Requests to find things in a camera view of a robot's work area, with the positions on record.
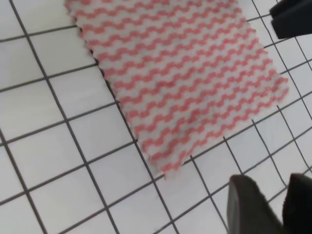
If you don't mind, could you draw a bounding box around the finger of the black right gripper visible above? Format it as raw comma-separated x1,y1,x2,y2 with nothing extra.
269,0,312,39

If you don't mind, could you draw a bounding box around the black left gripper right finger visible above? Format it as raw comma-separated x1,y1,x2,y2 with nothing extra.
282,174,312,234

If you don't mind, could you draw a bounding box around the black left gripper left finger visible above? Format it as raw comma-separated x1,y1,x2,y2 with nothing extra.
227,175,285,234

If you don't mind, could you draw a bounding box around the pink wavy striped towel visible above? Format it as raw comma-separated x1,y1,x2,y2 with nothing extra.
65,0,289,175

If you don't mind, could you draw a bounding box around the white grid tablecloth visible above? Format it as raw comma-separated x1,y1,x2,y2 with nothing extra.
0,0,312,234

